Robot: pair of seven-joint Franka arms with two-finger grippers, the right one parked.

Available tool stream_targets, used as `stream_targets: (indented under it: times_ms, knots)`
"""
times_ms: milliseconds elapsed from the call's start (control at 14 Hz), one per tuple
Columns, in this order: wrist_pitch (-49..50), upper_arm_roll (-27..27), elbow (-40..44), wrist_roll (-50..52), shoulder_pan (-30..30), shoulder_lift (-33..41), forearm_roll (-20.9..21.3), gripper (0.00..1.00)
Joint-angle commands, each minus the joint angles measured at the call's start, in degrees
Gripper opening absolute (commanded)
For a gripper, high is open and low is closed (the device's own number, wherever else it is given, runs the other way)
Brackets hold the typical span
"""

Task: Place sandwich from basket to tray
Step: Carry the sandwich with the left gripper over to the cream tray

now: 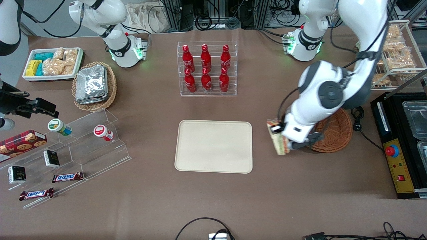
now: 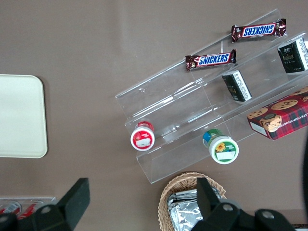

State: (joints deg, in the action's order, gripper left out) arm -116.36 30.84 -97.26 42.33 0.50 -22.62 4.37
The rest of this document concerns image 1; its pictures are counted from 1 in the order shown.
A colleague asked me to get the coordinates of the red cookie box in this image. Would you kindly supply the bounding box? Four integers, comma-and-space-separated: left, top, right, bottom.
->
0, 130, 47, 163

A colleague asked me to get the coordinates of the clear plastic container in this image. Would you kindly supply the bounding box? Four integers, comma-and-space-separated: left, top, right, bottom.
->
402, 100, 427, 140
417, 140, 427, 168

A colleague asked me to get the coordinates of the black cable with connector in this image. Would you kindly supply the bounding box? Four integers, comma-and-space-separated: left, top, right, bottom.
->
303, 221, 427, 240

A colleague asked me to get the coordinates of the beige plastic tray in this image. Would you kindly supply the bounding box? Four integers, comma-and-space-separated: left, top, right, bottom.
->
174, 120, 253, 174

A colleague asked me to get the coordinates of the silver foil pack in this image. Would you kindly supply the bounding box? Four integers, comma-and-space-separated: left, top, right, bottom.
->
76, 65, 107, 100
75, 90, 109, 105

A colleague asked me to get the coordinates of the white rectangular snack bin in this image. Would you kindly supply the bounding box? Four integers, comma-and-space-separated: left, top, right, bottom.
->
22, 47, 84, 82

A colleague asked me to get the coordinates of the tan oval wicker basket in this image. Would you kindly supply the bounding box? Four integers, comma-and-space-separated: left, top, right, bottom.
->
72, 61, 117, 112

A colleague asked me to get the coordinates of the triangle sandwich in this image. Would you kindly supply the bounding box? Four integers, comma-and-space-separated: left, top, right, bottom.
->
267, 118, 291, 156

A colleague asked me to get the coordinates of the red lid yogurt cup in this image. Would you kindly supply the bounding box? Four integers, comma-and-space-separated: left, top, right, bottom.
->
93, 124, 114, 142

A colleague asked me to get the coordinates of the red cola bottle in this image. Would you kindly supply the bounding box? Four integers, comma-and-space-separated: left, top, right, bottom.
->
219, 68, 230, 93
184, 68, 197, 93
200, 68, 212, 92
220, 45, 232, 70
182, 45, 195, 72
200, 44, 212, 71

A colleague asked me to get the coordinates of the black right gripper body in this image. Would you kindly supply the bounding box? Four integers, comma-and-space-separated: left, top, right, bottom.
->
0, 80, 36, 118

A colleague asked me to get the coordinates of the white cloth bag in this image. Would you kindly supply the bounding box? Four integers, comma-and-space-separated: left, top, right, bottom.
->
128, 3, 171, 34

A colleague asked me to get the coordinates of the brown round wicker basket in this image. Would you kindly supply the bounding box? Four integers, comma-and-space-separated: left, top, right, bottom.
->
307, 107, 353, 154

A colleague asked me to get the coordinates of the aluminium frame post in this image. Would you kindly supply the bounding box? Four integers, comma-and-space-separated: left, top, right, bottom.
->
163, 0, 194, 32
255, 0, 271, 29

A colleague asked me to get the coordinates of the yellow snack pack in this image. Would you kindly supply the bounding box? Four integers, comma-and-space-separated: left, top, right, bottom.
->
26, 60, 42, 77

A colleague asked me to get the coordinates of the brown Snickers bar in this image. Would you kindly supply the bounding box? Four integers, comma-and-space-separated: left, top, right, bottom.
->
19, 188, 54, 201
52, 172, 85, 183

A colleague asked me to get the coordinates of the black looped cable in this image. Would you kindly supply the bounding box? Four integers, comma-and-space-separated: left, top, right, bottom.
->
175, 217, 236, 240

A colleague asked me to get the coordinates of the black cable coil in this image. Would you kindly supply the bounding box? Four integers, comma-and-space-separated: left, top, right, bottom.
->
195, 14, 241, 31

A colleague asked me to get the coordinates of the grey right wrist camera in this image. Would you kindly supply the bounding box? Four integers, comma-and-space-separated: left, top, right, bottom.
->
0, 117, 16, 131

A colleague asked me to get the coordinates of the white wire rack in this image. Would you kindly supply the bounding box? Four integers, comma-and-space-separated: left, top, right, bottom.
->
370, 19, 427, 91

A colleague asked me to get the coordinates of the clear acrylic bottle rack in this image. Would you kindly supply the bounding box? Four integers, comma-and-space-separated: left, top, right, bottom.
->
177, 41, 238, 97

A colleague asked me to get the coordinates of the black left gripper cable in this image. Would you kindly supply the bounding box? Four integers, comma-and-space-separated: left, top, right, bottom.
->
278, 88, 301, 124

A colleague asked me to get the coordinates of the clear acrylic stepped shelf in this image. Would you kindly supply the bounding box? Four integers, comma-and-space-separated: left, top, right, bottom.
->
0, 108, 132, 210

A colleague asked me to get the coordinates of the black sealing machine yellow panel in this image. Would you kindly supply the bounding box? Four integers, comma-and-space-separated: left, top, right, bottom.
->
370, 71, 427, 199

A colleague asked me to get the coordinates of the black power cord with plug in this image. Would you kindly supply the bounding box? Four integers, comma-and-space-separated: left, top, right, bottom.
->
351, 106, 384, 151

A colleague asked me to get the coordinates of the small black box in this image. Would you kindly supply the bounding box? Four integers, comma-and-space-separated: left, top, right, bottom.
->
43, 150, 61, 168
8, 166, 27, 184

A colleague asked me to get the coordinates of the green lid yogurt cup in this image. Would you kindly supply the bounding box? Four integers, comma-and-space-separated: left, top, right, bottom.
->
47, 118, 72, 136

